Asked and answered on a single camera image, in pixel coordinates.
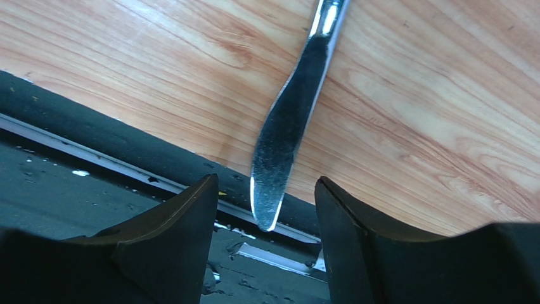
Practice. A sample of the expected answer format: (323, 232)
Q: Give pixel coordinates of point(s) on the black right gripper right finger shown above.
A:
(371, 257)

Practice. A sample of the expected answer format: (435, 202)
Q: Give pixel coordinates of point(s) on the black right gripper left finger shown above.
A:
(159, 256)

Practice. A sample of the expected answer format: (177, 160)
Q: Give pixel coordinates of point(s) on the silver table knife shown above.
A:
(285, 125)

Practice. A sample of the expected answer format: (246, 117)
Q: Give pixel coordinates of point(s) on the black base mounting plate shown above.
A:
(67, 170)

